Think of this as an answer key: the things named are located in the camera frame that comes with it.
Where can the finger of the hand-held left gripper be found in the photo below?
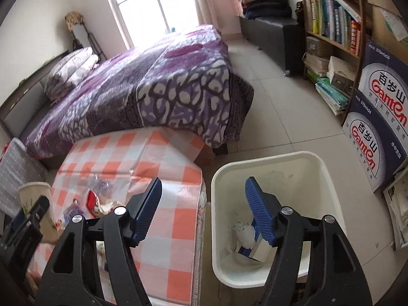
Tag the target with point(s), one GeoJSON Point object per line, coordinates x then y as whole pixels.
{"type": "Point", "coordinates": [36, 207]}

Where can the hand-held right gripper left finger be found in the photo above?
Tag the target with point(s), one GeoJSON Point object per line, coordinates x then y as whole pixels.
{"type": "Point", "coordinates": [146, 210]}

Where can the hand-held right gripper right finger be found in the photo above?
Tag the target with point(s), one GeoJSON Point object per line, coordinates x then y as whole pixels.
{"type": "Point", "coordinates": [258, 210]}

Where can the white printed paper cup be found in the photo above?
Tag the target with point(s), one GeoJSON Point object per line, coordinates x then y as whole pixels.
{"type": "Point", "coordinates": [32, 191]}

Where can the white red wrapper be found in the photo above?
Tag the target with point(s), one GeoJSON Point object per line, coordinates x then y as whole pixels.
{"type": "Point", "coordinates": [111, 206]}

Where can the white plastic bin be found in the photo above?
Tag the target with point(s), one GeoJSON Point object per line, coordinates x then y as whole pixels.
{"type": "Point", "coordinates": [287, 172]}

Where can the red snack packet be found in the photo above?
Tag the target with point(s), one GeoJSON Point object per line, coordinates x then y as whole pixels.
{"type": "Point", "coordinates": [95, 202]}

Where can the white crumpled tissue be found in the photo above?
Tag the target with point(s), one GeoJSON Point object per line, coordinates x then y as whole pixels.
{"type": "Point", "coordinates": [244, 232]}

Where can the orange checked tablecloth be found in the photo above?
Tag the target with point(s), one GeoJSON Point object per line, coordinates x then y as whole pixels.
{"type": "Point", "coordinates": [153, 172]}

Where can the grey checked cloth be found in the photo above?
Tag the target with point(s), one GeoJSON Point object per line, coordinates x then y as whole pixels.
{"type": "Point", "coordinates": [19, 172]}

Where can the blue white carton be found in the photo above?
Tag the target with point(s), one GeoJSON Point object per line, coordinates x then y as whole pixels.
{"type": "Point", "coordinates": [259, 251]}

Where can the clear plastic wrapper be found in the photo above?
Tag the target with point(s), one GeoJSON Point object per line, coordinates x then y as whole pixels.
{"type": "Point", "coordinates": [97, 183]}

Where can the dark bed headboard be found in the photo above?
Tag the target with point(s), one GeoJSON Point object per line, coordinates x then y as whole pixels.
{"type": "Point", "coordinates": [19, 102]}

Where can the bed with purple blanket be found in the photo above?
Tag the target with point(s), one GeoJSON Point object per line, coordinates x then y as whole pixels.
{"type": "Point", "coordinates": [143, 86]}

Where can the stack of teal books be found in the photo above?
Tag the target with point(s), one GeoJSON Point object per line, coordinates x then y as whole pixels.
{"type": "Point", "coordinates": [331, 97]}

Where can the stack of loose papers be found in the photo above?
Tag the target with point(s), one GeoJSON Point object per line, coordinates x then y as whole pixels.
{"type": "Point", "coordinates": [398, 210]}

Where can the white floral folded quilt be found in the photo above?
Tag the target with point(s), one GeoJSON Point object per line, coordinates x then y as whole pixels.
{"type": "Point", "coordinates": [70, 70]}

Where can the stack of white books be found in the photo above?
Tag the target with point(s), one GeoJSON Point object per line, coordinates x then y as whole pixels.
{"type": "Point", "coordinates": [315, 67]}

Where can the small white drawer organizer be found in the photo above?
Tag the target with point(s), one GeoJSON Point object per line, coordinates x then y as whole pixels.
{"type": "Point", "coordinates": [342, 73]}

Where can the wooden bookshelf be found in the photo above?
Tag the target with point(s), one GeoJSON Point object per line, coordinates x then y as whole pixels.
{"type": "Point", "coordinates": [358, 79]}

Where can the black metal rack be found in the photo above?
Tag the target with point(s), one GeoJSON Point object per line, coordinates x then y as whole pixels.
{"type": "Point", "coordinates": [92, 43]}

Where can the grey flat box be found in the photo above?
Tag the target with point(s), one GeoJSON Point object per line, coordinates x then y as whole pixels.
{"type": "Point", "coordinates": [318, 47]}

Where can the black leather bench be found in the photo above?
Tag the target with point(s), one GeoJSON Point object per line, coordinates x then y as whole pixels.
{"type": "Point", "coordinates": [277, 35]}

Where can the beige plaid cloth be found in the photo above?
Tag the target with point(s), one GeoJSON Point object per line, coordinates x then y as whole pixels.
{"type": "Point", "coordinates": [74, 20]}

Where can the black handbag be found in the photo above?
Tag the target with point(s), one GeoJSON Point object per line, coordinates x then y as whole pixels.
{"type": "Point", "coordinates": [300, 11]}

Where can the row of colourful books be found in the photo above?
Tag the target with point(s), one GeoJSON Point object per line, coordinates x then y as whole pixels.
{"type": "Point", "coordinates": [331, 19]}

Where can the stack of folded clothes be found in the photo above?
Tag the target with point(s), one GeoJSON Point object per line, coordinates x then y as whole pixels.
{"type": "Point", "coordinates": [264, 3]}

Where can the window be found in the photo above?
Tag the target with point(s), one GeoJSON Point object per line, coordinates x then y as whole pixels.
{"type": "Point", "coordinates": [137, 0]}

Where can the pale pink curtain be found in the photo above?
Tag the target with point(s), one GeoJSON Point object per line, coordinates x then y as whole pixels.
{"type": "Point", "coordinates": [216, 3]}

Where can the white paper sheet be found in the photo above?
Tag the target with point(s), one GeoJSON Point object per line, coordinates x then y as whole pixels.
{"type": "Point", "coordinates": [393, 24]}

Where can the brown cardboard box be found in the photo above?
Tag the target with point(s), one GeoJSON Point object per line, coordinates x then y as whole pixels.
{"type": "Point", "coordinates": [382, 3]}

